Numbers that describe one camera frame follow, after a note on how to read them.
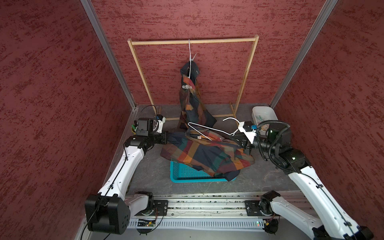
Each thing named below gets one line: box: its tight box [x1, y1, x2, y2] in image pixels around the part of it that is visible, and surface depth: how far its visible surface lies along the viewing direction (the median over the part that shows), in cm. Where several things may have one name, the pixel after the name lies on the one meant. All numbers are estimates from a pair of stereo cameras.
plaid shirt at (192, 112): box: [178, 60, 218, 131], surface depth 75 cm
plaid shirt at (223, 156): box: [161, 125, 255, 181], surface depth 75 cm
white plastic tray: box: [251, 105, 278, 135], surface depth 116 cm
